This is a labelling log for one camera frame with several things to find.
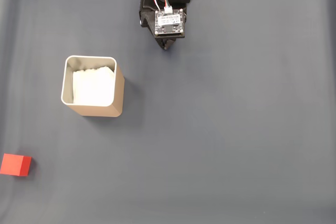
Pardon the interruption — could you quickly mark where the white tissue paper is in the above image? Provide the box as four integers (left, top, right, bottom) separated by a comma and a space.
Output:
72, 66, 116, 105

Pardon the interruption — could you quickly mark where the beige square box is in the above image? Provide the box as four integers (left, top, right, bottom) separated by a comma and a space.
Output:
60, 55, 125, 118

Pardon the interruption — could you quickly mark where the red cube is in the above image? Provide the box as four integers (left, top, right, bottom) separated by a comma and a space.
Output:
0, 153, 33, 177

